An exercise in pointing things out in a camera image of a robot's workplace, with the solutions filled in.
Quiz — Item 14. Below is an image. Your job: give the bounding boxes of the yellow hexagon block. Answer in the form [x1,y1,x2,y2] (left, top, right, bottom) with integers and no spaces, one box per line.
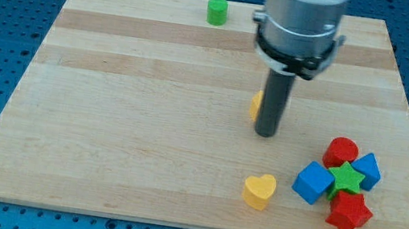
[249,90,264,122]

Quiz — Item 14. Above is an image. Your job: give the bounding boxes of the yellow heart block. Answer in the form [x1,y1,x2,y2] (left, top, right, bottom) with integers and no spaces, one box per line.
[241,174,277,211]

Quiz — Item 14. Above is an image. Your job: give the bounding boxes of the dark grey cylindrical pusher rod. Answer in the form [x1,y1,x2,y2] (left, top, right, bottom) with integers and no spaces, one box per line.
[255,69,296,138]

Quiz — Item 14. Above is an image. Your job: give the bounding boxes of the green star block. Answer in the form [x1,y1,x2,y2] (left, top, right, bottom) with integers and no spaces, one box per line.
[327,162,365,201]

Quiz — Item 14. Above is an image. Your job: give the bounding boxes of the red cylinder block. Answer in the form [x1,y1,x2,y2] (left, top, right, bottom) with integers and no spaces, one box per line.
[322,137,359,168]

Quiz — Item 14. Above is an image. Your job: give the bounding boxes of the red star block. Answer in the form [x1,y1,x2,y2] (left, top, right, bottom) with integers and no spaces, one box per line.
[325,191,373,229]

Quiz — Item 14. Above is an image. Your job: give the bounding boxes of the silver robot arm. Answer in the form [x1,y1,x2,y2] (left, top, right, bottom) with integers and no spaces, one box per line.
[252,0,350,138]

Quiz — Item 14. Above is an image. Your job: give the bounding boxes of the blue cube block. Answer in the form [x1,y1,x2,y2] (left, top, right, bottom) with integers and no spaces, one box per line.
[291,161,334,205]

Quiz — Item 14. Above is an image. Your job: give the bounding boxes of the green cylinder block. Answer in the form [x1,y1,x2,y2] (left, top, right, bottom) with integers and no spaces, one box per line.
[207,0,229,26]

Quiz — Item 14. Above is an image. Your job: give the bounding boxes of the blue triangular prism block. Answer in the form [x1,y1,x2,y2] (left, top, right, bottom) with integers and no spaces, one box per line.
[351,153,382,191]

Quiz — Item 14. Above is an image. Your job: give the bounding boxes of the wooden board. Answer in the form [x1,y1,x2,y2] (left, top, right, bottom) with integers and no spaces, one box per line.
[0,0,409,229]

